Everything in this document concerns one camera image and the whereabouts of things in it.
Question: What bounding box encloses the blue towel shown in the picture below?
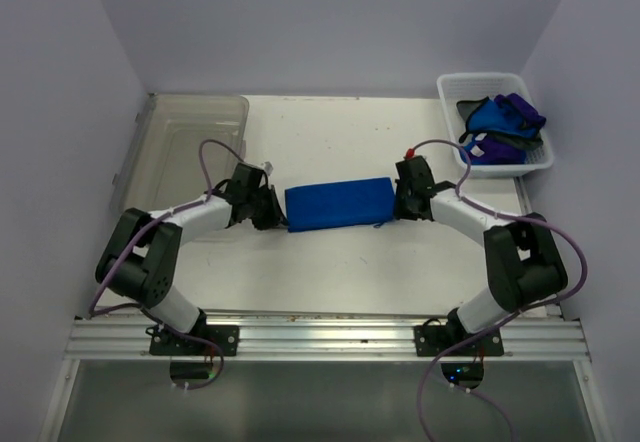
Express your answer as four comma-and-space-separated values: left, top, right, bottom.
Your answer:
456, 98, 526, 166
284, 177, 395, 233

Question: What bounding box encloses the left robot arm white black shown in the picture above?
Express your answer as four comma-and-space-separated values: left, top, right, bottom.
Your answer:
89, 162, 288, 355

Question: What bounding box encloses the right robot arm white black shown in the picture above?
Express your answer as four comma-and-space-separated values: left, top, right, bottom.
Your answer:
394, 156, 568, 355

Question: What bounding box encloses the purple towel in basket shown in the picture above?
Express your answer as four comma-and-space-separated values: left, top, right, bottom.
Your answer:
483, 93, 547, 165

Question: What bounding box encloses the clear plastic bin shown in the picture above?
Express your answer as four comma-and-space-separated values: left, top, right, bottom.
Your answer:
110, 94, 249, 214

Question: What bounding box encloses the grey towel in basket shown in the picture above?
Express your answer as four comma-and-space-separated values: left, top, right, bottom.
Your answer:
456, 93, 547, 151

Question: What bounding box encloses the blue towel in basket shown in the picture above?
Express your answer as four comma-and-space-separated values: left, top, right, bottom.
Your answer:
456, 98, 526, 166

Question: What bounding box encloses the white plastic basket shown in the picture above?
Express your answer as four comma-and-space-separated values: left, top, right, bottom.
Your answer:
437, 72, 554, 178

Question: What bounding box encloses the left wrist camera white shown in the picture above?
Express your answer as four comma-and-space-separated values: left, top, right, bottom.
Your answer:
259, 161, 273, 176

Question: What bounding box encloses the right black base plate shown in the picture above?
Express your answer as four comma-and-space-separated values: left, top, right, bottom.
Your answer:
413, 318, 505, 357

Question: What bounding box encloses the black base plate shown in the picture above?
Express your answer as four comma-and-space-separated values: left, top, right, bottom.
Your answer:
413, 318, 505, 357
145, 324, 240, 357

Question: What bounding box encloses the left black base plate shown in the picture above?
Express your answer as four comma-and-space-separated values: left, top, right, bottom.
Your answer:
145, 324, 240, 357

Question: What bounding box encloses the aluminium rail frame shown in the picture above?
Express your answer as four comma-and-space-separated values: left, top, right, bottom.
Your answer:
62, 256, 594, 363

